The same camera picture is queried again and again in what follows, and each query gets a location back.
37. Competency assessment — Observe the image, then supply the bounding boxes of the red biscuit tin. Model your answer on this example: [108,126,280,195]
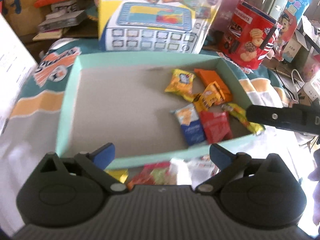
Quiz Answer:
[219,1,281,69]

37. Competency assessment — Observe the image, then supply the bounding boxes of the red snack packet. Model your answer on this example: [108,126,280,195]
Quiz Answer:
[199,111,233,144]

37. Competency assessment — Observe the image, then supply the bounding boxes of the mint green cardboard box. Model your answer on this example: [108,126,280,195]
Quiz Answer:
[55,51,251,169]

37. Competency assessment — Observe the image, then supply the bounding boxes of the white instruction sheet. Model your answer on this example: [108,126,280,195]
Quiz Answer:
[0,16,37,133]

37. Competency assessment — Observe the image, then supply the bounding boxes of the orange brown snack packet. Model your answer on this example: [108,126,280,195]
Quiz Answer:
[193,85,223,113]

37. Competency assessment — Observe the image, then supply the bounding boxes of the blue white snack packet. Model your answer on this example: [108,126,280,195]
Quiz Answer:
[171,103,206,146]

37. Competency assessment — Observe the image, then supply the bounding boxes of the plain yellow snack packet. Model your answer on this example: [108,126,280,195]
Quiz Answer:
[105,169,129,184]

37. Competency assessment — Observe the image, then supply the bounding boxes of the striped blanket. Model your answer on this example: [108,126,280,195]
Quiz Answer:
[0,37,301,230]

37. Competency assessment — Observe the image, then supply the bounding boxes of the blue cartoon toy box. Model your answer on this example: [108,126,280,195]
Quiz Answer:
[273,0,312,62]

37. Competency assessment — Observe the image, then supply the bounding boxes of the toy tablet box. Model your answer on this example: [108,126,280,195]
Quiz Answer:
[98,0,223,54]

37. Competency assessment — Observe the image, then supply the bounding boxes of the red green candy packet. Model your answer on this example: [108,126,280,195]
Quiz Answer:
[127,161,177,190]

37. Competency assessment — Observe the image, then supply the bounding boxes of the yellow long candy packet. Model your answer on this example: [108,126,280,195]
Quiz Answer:
[221,102,265,135]

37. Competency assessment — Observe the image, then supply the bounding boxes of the pink white candy packet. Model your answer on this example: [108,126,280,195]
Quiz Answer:
[170,155,220,189]

